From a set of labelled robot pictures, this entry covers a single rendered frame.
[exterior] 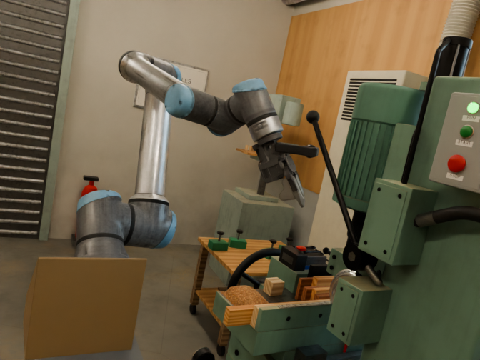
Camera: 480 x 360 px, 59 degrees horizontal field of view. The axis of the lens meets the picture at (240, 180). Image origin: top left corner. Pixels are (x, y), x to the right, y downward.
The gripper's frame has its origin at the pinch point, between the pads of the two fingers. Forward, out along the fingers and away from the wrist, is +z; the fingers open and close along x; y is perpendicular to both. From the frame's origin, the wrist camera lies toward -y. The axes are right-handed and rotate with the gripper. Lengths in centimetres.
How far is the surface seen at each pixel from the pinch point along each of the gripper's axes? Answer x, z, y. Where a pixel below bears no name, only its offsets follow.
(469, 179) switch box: 36, 5, -36
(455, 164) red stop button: 34.9, 1.6, -34.6
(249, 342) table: 24.5, 24.5, 18.5
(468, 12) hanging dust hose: -147, -56, -88
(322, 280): -1.8, 22.2, 3.9
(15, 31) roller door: -139, -192, 189
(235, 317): 27.0, 17.5, 18.3
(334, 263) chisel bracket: 1.5, 18.2, -1.7
